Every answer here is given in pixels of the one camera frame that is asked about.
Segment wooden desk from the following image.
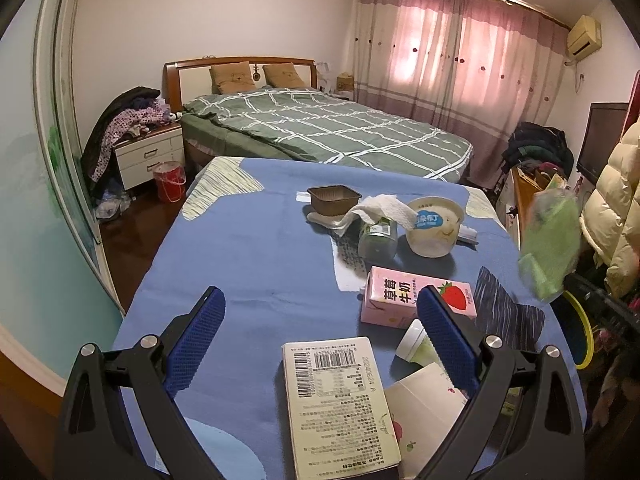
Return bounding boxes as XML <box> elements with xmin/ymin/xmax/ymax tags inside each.
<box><xmin>510</xmin><ymin>165</ymin><xmax>546</xmax><ymax>251</ymax></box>

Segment small green and white cup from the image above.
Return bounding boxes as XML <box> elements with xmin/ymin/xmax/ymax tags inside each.
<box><xmin>397</xmin><ymin>319</ymin><xmax>441</xmax><ymax>366</ymax></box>

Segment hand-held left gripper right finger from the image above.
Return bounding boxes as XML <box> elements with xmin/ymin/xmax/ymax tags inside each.
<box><xmin>416</xmin><ymin>284</ymin><xmax>586</xmax><ymax>480</ymax></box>

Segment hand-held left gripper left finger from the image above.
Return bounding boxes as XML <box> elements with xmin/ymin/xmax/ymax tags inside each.
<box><xmin>52</xmin><ymin>286</ymin><xmax>226</xmax><ymax>480</ymax></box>

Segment pink curtain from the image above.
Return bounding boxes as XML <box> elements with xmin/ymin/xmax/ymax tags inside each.
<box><xmin>350</xmin><ymin>0</ymin><xmax>571</xmax><ymax>186</ymax></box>

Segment sliding wardrobe door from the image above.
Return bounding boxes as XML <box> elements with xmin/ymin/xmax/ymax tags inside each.
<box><xmin>0</xmin><ymin>0</ymin><xmax>126</xmax><ymax>376</ymax></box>

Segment blue patterned tablecloth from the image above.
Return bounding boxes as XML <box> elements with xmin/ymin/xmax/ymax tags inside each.
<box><xmin>112</xmin><ymin>156</ymin><xmax>588</xmax><ymax>480</ymax></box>

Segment wooden bed headboard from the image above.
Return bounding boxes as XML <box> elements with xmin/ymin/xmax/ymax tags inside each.
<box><xmin>162</xmin><ymin>56</ymin><xmax>318</xmax><ymax>113</ymax></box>

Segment pink milk carton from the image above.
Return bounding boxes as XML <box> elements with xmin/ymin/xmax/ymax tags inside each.
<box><xmin>360</xmin><ymin>266</ymin><xmax>475</xmax><ymax>330</ymax></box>

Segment white nightstand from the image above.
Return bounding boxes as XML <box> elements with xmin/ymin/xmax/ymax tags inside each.
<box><xmin>114</xmin><ymin>122</ymin><xmax>186</xmax><ymax>191</ymax></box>

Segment plastic bags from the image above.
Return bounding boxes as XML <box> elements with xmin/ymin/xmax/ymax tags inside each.
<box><xmin>95</xmin><ymin>192</ymin><xmax>132</xmax><ymax>221</ymax></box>

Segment white box with barcode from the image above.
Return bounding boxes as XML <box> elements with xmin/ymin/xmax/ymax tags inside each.
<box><xmin>282</xmin><ymin>336</ymin><xmax>403</xmax><ymax>480</ymax></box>

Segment yellow-rimmed bin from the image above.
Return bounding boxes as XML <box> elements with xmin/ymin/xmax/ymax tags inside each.
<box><xmin>562</xmin><ymin>290</ymin><xmax>596</xmax><ymax>371</ymax></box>

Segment green checked duvet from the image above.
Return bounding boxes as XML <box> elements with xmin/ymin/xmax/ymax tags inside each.
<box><xmin>180</xmin><ymin>87</ymin><xmax>473</xmax><ymax>181</ymax></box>

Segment black television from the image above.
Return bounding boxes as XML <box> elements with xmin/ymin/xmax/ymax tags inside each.
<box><xmin>576</xmin><ymin>102</ymin><xmax>630</xmax><ymax>186</ymax></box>

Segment white napkin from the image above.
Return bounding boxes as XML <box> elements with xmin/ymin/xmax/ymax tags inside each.
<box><xmin>306</xmin><ymin>210</ymin><xmax>351</xmax><ymax>231</ymax></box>

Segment white pudding cup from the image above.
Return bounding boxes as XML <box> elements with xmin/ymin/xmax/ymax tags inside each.
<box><xmin>405</xmin><ymin>196</ymin><xmax>466</xmax><ymax>258</ymax></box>

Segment brown pillow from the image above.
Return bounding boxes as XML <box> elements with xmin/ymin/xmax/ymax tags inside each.
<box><xmin>209</xmin><ymin>61</ymin><xmax>257</xmax><ymax>95</ymax></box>
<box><xmin>262</xmin><ymin>62</ymin><xmax>306</xmax><ymax>90</ymax></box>

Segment clear bottle with green label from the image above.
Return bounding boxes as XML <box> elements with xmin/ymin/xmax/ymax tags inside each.
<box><xmin>357</xmin><ymin>216</ymin><xmax>399</xmax><ymax>261</ymax></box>

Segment white paper carton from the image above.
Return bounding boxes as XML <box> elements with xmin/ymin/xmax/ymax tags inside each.
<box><xmin>385</xmin><ymin>362</ymin><xmax>468</xmax><ymax>480</ymax></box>

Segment pile of dark clothes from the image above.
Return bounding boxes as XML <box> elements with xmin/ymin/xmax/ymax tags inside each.
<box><xmin>502</xmin><ymin>121</ymin><xmax>575</xmax><ymax>186</ymax></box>

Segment green snack packet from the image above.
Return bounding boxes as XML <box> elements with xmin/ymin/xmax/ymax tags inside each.
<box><xmin>518</xmin><ymin>187</ymin><xmax>582</xmax><ymax>304</ymax></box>

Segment cream puffer jacket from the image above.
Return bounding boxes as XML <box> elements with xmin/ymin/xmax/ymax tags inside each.
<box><xmin>580</xmin><ymin>110</ymin><xmax>640</xmax><ymax>301</ymax></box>

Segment red bucket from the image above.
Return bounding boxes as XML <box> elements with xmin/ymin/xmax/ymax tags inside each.
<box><xmin>152</xmin><ymin>161</ymin><xmax>187</xmax><ymax>204</ymax></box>

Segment crumpled white tissue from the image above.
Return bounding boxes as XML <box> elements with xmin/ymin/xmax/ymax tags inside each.
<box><xmin>332</xmin><ymin>194</ymin><xmax>418</xmax><ymax>237</ymax></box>

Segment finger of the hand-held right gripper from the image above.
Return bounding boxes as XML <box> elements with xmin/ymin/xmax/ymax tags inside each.
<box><xmin>564</xmin><ymin>274</ymin><xmax>640</xmax><ymax>343</ymax></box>

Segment cream air conditioner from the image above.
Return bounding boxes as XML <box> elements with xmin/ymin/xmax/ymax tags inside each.
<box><xmin>565</xmin><ymin>15</ymin><xmax>602</xmax><ymax>63</ymax></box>

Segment floral patterned cloth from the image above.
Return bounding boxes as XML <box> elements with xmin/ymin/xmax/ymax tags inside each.
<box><xmin>585</xmin><ymin>300</ymin><xmax>640</xmax><ymax>480</ymax></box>

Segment brown plastic tray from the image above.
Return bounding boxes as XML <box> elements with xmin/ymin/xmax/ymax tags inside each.
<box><xmin>306</xmin><ymin>185</ymin><xmax>362</xmax><ymax>217</ymax></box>

